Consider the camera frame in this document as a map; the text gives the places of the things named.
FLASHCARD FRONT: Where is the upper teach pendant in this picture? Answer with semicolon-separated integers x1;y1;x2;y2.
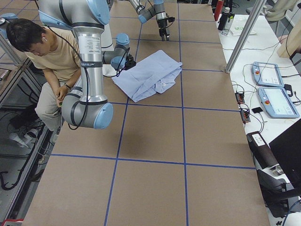
251;61;284;88

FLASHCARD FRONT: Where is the lower teach pendant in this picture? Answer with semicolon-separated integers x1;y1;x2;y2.
258;87;300;119

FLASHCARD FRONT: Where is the red bottle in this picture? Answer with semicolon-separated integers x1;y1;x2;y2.
214;0;224;21

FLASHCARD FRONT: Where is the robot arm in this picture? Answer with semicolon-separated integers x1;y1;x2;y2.
38;0;136;130
129;0;175;41

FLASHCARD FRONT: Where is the teach pendant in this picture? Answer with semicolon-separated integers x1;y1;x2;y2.
258;87;300;119
251;61;284;88

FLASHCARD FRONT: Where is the black monitor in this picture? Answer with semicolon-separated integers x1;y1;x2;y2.
269;120;301;187

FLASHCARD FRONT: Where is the black water bottle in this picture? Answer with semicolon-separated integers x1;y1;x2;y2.
218;7;230;31

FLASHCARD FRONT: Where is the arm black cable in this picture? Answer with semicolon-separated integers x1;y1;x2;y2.
47;25;91;130

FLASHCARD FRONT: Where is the aluminium frame post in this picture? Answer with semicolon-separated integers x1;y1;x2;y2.
224;0;266;74

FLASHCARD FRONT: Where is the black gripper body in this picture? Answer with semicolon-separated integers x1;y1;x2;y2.
157;18;170;37
124;54;136;70

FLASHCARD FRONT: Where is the light blue striped shirt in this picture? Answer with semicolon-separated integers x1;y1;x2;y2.
112;50;182;103

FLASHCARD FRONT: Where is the seated person beige shirt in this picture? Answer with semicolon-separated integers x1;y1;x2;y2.
6;18;81;131

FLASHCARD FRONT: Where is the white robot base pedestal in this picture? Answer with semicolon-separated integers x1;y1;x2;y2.
101;24;114;51

